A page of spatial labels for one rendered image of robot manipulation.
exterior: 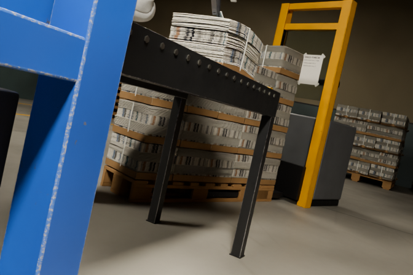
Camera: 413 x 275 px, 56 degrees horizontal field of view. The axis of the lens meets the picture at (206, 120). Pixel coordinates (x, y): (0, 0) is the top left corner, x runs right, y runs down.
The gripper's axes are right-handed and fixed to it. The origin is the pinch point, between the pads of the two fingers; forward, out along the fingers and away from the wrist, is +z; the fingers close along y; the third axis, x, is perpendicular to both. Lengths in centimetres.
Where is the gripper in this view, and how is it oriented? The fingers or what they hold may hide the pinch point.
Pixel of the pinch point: (227, 10)
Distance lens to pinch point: 191.2
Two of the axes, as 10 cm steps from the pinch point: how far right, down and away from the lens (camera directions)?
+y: -4.1, 8.2, -3.9
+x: 8.6, 2.1, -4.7
